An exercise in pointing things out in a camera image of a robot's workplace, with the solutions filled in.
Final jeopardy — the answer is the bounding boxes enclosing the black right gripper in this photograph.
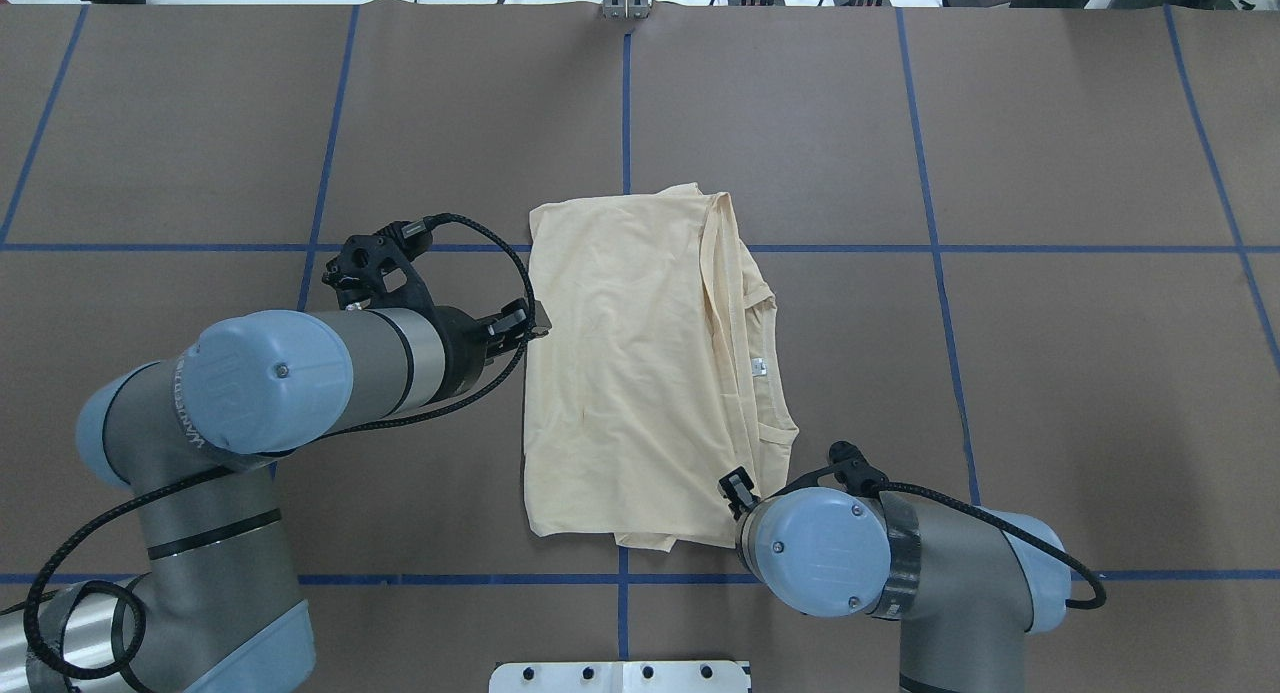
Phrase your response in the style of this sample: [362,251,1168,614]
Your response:
[719,441,890,519]

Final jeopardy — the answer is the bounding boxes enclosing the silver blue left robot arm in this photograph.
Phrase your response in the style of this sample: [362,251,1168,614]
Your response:
[3,214,550,692]

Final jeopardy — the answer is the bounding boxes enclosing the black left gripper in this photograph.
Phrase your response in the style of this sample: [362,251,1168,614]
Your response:
[323,223,552,404]

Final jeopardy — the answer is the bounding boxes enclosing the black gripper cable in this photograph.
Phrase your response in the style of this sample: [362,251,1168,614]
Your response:
[774,461,1108,611]

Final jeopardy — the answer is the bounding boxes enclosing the cream long sleeve shirt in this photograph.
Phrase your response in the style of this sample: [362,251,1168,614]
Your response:
[524,183,799,552]

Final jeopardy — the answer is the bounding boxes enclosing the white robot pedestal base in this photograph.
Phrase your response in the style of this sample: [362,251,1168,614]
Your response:
[488,660,753,692]

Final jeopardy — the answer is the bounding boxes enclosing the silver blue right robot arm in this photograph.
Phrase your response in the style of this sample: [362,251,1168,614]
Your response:
[718,441,1080,692]

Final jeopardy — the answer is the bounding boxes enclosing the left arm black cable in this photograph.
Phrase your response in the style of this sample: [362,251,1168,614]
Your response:
[22,213,538,693]

